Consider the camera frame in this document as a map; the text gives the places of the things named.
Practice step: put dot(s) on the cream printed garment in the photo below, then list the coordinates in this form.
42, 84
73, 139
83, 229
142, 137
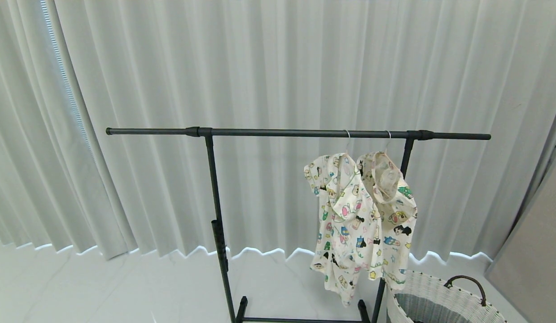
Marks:
345, 233
394, 224

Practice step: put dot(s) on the pink clothes hanger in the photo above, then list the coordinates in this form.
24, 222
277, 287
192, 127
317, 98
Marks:
348, 140
388, 140

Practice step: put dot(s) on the white curtain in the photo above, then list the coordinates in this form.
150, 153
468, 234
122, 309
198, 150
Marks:
260, 58

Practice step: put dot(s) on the black clothes rack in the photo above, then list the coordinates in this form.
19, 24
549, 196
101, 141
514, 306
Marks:
282, 133

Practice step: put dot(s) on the white laundry basket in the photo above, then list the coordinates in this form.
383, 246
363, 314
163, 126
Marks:
421, 291

